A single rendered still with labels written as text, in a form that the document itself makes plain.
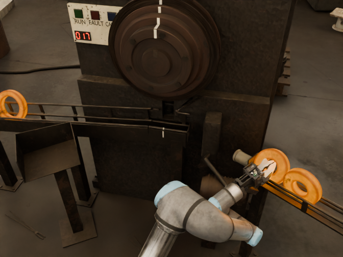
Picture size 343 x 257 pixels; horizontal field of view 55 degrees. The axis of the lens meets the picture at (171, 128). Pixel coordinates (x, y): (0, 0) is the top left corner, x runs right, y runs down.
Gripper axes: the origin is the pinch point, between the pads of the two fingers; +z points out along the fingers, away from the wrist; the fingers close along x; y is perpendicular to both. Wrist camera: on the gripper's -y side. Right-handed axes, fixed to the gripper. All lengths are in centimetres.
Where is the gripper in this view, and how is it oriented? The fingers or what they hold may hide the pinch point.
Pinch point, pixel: (273, 163)
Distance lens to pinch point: 149.5
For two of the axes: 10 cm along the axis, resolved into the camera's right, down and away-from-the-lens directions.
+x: -5.6, -5.7, 6.0
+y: -2.0, -6.1, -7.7
